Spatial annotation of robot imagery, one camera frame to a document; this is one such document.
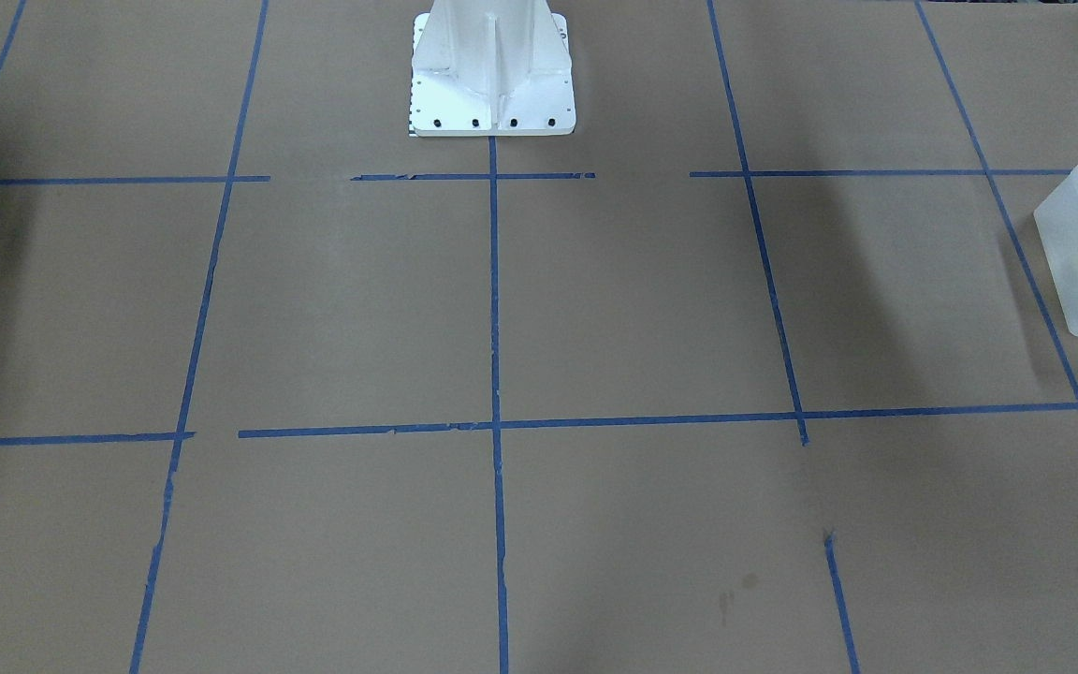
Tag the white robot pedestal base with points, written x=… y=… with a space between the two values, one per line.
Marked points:
x=491 y=69

